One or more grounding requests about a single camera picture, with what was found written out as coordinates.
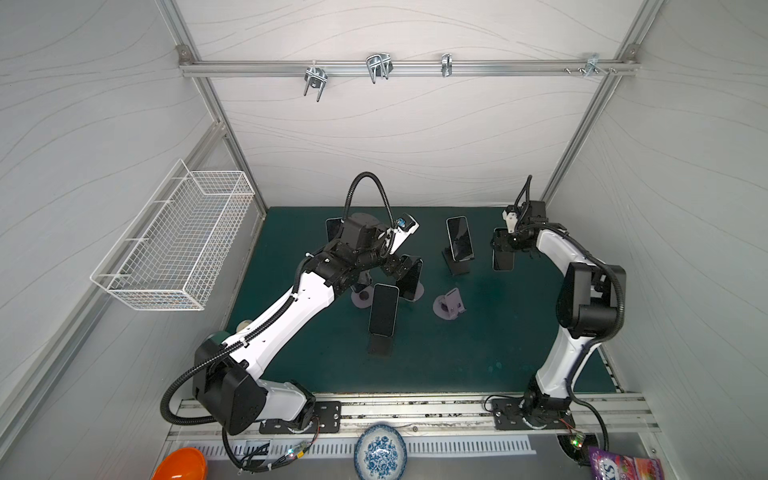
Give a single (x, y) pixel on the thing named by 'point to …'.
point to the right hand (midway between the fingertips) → (510, 235)
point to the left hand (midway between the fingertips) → (410, 239)
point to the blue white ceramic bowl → (380, 453)
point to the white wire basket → (166, 253)
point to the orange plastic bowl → (185, 463)
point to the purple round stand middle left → (364, 298)
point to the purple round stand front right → (449, 306)
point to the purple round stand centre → (419, 293)
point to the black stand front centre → (381, 346)
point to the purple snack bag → (607, 466)
